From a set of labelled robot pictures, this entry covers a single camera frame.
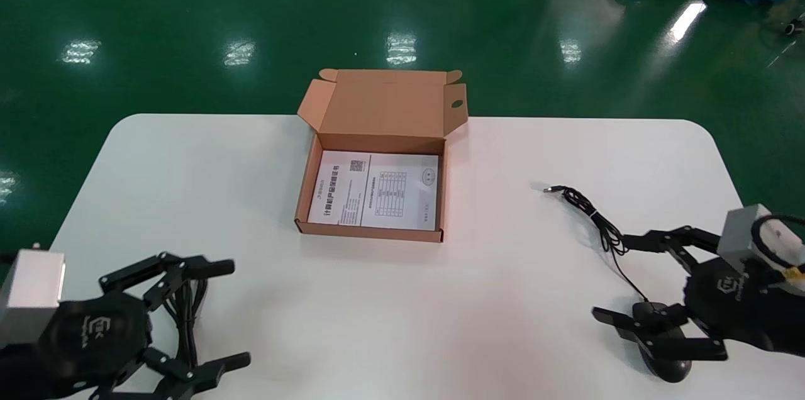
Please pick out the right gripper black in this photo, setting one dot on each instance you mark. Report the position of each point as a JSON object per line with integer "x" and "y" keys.
{"x": 729, "y": 299}

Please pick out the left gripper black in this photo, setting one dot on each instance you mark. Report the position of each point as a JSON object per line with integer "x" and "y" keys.
{"x": 82, "y": 343}

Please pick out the brown cardboard storage box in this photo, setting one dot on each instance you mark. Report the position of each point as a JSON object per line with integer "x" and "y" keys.
{"x": 383, "y": 104}

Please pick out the white printed instruction sheet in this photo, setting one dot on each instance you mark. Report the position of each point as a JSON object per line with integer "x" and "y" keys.
{"x": 402, "y": 199}

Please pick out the black floor connector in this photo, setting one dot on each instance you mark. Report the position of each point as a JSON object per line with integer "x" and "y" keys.
{"x": 795, "y": 27}

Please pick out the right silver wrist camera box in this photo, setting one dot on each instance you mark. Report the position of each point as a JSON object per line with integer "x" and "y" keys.
{"x": 742, "y": 236}

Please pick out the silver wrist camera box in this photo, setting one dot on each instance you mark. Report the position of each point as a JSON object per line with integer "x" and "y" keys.
{"x": 31, "y": 293}
{"x": 742, "y": 236}

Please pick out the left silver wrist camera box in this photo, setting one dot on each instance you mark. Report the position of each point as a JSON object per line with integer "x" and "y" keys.
{"x": 31, "y": 293}

